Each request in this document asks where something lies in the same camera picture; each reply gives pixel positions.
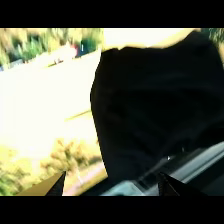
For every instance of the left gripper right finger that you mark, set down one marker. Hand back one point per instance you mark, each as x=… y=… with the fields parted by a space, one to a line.
x=168 y=186

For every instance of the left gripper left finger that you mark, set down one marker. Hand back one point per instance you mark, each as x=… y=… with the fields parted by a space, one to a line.
x=55 y=186

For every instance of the black garment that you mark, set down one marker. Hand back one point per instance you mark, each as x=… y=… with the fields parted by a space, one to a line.
x=150 y=100

